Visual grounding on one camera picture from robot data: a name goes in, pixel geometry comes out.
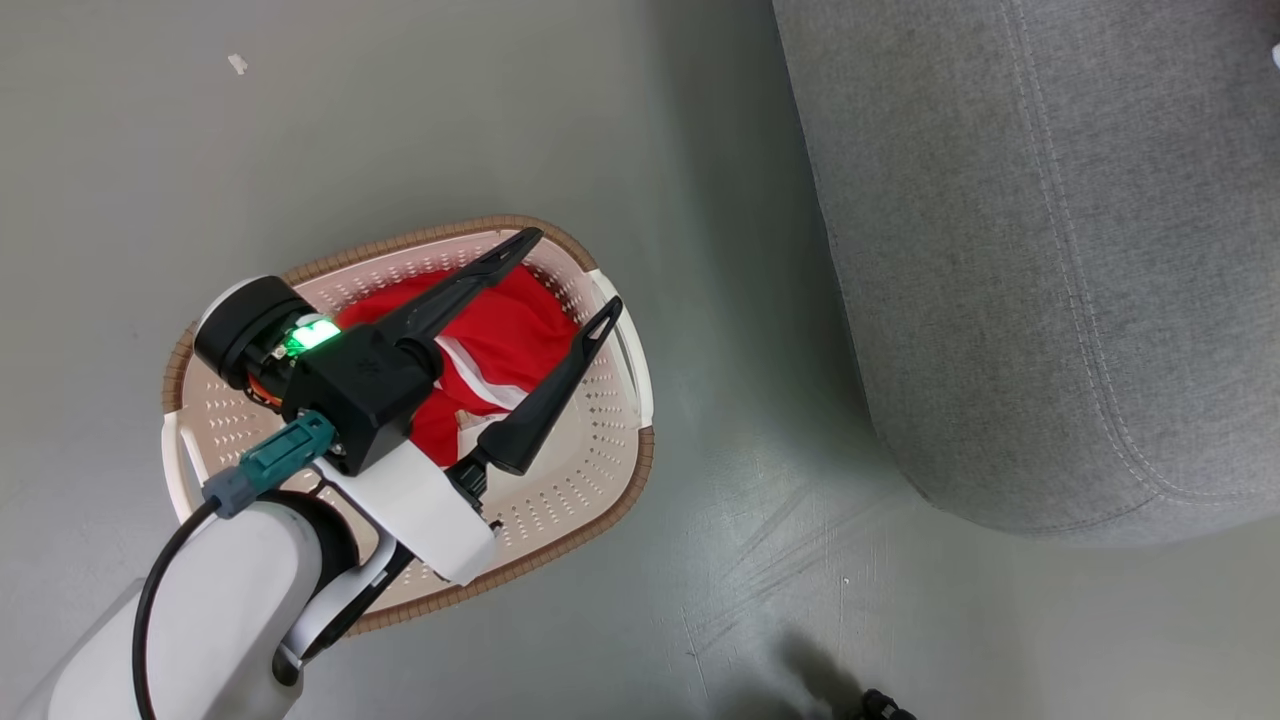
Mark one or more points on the black knobbed robot part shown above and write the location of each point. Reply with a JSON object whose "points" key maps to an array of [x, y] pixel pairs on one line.
{"points": [[885, 706]]}

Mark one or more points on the grey fabric sofa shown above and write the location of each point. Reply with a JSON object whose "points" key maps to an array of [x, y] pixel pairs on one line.
{"points": [[1050, 250]]}

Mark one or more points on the small white paper scrap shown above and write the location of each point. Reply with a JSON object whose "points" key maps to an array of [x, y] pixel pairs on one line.
{"points": [[237, 64]]}

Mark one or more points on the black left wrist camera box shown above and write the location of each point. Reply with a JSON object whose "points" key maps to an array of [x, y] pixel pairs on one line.
{"points": [[370, 395]]}

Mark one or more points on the cream perforated laundry basket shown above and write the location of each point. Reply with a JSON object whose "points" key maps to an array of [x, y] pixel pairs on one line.
{"points": [[585, 470]]}

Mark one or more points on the red and white garment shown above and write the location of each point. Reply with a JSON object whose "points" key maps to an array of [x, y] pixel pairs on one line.
{"points": [[510, 340]]}

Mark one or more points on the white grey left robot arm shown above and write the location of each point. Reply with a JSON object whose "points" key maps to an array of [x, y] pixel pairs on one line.
{"points": [[230, 610]]}

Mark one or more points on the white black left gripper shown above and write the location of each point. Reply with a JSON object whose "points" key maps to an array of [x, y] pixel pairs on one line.
{"points": [[425, 510]]}

